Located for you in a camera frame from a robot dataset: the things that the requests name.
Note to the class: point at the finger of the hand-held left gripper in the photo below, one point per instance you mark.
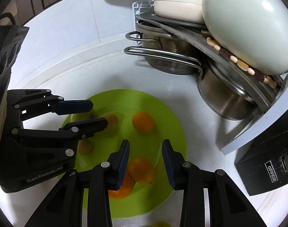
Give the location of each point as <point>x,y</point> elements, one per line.
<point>92,125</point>
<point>75,106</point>

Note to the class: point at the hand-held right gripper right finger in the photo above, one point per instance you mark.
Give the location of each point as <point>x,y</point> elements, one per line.
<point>168,165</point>

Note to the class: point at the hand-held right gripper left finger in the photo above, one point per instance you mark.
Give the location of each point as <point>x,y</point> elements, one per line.
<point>124,163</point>

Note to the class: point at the mandarin orange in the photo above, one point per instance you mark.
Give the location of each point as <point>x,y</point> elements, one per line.
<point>112,123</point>
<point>127,187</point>
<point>144,122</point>
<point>141,170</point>

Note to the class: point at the brown longan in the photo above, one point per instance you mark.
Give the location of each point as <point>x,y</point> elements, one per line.
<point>86,147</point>

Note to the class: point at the green plate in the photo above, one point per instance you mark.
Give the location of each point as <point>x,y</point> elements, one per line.
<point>163,127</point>

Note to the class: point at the small steel pot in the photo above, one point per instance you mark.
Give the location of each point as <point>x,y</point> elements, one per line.
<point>219,99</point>

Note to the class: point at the grey and white pot rack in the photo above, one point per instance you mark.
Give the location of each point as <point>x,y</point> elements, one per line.
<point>252,132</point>

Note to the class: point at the black knife block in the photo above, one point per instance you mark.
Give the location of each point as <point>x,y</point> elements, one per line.
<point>259,160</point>

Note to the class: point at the wide steel pot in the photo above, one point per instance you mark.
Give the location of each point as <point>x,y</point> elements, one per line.
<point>167,61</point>

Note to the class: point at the beaded trivet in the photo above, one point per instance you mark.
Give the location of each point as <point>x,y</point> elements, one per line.
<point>240,63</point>

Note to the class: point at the pale green ceramic pot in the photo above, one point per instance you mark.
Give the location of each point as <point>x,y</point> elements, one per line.
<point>248,26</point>

